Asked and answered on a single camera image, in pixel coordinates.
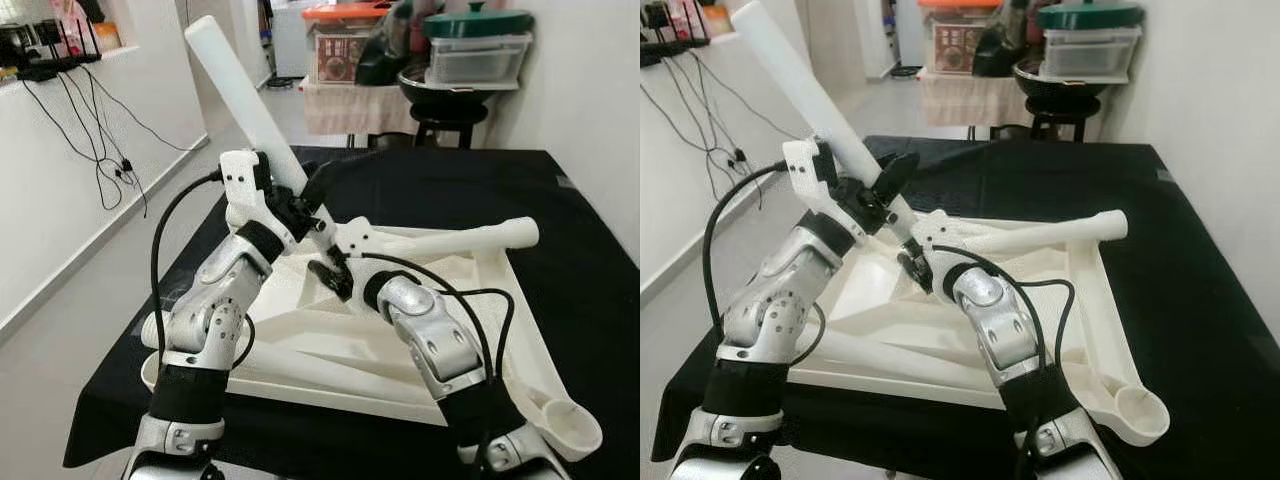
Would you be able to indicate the pink box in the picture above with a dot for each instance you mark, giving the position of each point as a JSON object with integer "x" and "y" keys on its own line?
{"x": 682, "y": 18}
{"x": 70, "y": 25}

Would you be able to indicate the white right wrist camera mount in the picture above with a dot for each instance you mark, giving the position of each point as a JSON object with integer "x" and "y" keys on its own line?
{"x": 358, "y": 240}
{"x": 940, "y": 235}

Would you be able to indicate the beige cloth covered table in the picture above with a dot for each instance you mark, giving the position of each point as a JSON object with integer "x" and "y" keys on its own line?
{"x": 350, "y": 110}
{"x": 960, "y": 100}

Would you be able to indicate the black tablecloth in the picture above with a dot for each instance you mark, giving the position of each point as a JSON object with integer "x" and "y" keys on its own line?
{"x": 1050, "y": 170}
{"x": 450, "y": 190}

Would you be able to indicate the clear container with green lid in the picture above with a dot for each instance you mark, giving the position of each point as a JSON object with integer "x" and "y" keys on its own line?
{"x": 480, "y": 60}
{"x": 1090, "y": 55}

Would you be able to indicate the orange shelf item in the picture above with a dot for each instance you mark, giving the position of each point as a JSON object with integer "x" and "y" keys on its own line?
{"x": 105, "y": 38}
{"x": 715, "y": 20}

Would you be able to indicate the clear container with orange lid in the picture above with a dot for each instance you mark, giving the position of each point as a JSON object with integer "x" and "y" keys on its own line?
{"x": 340, "y": 55}
{"x": 955, "y": 45}

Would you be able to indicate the black shelf appliance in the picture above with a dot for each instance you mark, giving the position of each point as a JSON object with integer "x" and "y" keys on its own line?
{"x": 654, "y": 18}
{"x": 25, "y": 45}

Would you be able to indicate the large reflective pot lid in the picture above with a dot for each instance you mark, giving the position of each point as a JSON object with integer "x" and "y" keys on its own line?
{"x": 1000, "y": 50}
{"x": 385, "y": 55}

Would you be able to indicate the flat round dark floor object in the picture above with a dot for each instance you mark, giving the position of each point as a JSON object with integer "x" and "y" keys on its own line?
{"x": 905, "y": 72}
{"x": 282, "y": 82}

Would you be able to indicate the black round stool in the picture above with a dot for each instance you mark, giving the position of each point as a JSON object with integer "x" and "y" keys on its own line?
{"x": 1060, "y": 120}
{"x": 445, "y": 125}

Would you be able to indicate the white plastic children table top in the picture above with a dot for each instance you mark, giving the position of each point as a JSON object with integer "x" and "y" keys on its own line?
{"x": 880, "y": 285}
{"x": 300, "y": 300}

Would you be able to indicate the black power strip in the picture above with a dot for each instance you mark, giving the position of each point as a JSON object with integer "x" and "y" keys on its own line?
{"x": 680, "y": 52}
{"x": 60, "y": 66}

